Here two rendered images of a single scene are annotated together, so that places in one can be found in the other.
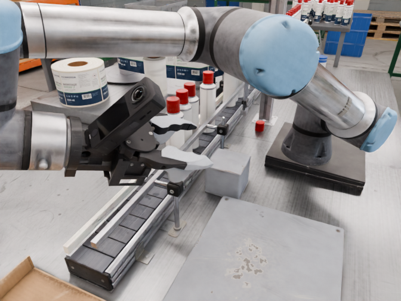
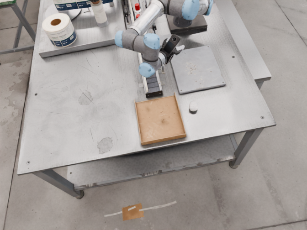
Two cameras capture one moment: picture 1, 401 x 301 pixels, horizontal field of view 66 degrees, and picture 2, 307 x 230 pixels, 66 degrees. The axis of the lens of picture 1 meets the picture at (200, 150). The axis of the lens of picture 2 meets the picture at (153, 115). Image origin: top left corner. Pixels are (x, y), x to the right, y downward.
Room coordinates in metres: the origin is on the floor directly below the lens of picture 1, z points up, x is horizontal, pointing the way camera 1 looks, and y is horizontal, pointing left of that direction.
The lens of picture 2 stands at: (-0.40, 0.62, 2.07)
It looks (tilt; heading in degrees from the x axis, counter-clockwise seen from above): 59 degrees down; 335
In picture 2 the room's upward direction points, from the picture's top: 10 degrees counter-clockwise
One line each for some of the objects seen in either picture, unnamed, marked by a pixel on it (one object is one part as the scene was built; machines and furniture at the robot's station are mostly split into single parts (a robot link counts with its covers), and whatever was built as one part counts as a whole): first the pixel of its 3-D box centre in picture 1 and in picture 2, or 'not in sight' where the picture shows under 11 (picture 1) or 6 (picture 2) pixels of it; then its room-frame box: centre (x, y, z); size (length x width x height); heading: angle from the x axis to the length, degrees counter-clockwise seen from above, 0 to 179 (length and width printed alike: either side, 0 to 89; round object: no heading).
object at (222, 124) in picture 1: (215, 140); (151, 33); (0.81, -0.05, 0.91); 0.07 x 0.03 x 0.16; 66
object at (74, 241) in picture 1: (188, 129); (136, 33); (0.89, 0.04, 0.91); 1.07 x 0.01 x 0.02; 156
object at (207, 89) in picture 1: (207, 103); (139, 17); (0.94, -0.02, 0.98); 0.05 x 0.05 x 0.20
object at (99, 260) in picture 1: (227, 111); (136, 13); (1.14, -0.11, 0.86); 1.65 x 0.08 x 0.04; 156
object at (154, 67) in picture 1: (154, 65); (97, 6); (1.19, 0.18, 1.03); 0.09 x 0.09 x 0.30
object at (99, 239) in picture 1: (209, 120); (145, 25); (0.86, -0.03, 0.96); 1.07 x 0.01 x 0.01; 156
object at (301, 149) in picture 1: (309, 138); (182, 15); (0.83, -0.33, 0.91); 0.15 x 0.15 x 0.10
